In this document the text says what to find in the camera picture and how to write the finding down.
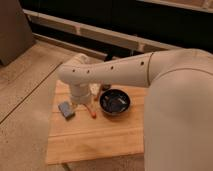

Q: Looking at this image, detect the small black eraser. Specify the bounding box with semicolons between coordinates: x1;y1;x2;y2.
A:
102;84;111;91

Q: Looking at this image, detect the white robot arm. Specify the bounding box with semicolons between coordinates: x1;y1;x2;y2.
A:
59;49;213;171

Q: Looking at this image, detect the blue eraser block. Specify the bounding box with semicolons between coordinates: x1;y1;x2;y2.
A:
58;101;75;120

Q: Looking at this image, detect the black bowl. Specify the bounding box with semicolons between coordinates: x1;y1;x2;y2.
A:
99;89;131;116

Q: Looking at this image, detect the orange chili pepper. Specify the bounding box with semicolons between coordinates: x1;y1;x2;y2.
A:
84;104;97;119

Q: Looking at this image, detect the wooden table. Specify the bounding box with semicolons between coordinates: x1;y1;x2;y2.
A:
46;81;146;164

